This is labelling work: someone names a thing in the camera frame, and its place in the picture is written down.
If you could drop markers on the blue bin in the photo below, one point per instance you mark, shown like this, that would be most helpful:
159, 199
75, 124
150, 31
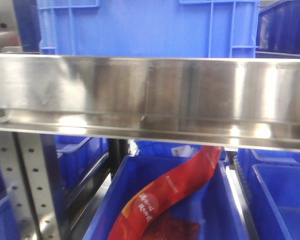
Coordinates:
271, 180
213, 207

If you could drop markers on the perforated steel rack post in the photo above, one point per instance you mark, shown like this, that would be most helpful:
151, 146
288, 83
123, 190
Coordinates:
29, 166

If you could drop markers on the blue crate upper shelf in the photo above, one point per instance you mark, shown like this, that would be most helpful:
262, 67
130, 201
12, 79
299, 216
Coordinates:
149, 28

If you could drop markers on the blue bin lower right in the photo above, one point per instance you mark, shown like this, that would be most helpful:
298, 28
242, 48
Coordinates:
271, 180

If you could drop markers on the stainless steel shelf rail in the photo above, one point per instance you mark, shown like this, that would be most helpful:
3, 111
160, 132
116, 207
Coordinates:
230, 102

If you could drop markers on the red snack package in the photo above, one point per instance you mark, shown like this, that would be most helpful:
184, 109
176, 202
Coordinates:
163, 192

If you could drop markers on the blue bin lower centre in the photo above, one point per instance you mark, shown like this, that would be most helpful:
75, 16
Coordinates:
213, 207

